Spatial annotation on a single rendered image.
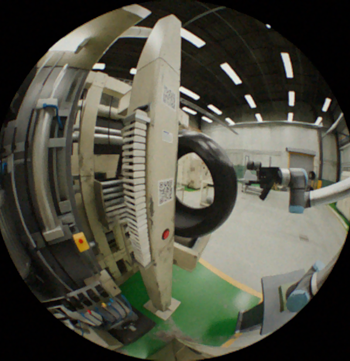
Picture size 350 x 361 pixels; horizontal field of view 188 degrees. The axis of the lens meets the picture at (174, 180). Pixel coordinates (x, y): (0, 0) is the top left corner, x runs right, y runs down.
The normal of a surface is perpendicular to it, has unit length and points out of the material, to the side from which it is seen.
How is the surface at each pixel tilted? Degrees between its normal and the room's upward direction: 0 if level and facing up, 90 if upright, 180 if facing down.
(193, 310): 0
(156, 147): 90
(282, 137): 90
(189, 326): 0
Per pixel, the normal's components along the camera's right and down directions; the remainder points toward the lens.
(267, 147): -0.80, 0.07
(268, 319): 0.04, -0.98
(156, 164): 0.84, 0.12
